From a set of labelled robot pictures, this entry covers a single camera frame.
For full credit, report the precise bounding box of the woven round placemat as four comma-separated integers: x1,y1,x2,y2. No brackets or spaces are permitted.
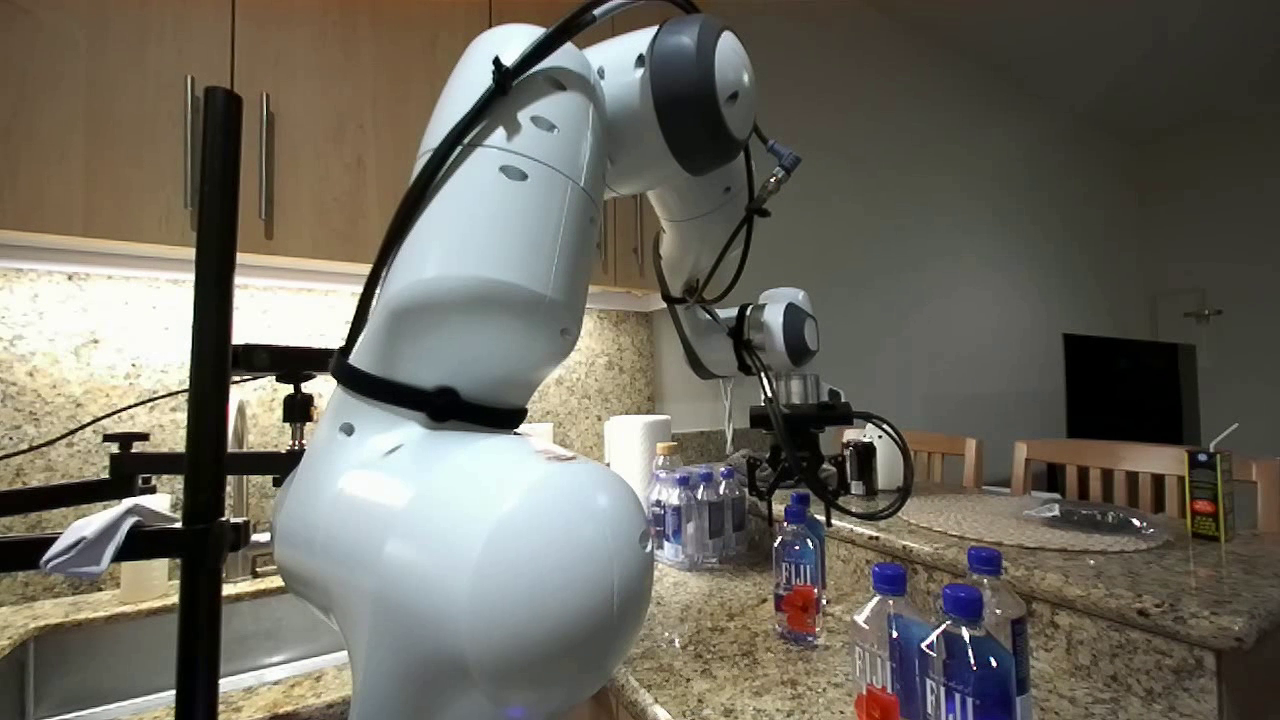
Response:
894,491,1172,554

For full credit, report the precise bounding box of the dark can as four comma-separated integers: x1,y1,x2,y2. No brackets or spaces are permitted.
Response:
844,436,881,499

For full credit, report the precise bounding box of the dark drink carton with straw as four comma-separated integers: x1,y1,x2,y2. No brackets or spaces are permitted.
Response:
1184,421,1241,544

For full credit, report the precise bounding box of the black monitor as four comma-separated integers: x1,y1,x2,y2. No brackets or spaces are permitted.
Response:
1061,332,1202,447

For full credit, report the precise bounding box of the paper towel roll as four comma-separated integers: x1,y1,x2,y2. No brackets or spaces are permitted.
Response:
603,414,674,501

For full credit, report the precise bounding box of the wall cabinet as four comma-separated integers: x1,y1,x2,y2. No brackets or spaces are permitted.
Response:
0,0,663,294

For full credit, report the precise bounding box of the white cloth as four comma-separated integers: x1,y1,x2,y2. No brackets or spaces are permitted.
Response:
39,494,182,580

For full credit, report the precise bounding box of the wooden chair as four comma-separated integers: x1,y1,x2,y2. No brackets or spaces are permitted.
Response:
898,430,985,492
1009,438,1280,533

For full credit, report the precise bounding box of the water bottle with red flower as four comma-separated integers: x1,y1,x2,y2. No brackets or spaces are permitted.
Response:
772,503,826,647

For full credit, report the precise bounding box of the blue cap water bottle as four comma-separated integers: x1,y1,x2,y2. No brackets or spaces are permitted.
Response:
919,583,1018,720
789,489,829,601
851,562,937,720
964,545,1033,720

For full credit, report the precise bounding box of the sink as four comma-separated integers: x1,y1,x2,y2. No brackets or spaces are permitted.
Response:
0,588,351,720

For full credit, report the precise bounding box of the cabinet door handle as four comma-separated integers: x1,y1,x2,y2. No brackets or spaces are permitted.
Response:
183,74,199,233
258,91,275,241

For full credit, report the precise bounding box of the black cable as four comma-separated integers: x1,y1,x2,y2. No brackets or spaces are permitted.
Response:
0,374,273,463

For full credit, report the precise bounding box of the wall cabinet door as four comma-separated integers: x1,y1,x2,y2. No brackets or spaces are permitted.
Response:
234,0,492,267
0,0,234,249

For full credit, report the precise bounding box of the black stand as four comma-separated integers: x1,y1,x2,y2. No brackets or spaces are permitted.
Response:
0,86,337,720

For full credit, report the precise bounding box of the white jug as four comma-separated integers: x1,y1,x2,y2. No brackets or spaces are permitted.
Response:
862,419,909,492

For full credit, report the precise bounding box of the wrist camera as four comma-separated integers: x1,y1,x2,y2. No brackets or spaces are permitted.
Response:
749,399,857,433

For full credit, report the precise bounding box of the clear plastic bag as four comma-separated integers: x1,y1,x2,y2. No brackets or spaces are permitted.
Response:
1021,500,1163,537

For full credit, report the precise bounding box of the shrink-wrapped pack of water bottles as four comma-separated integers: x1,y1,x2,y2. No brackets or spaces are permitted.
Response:
647,465,750,572

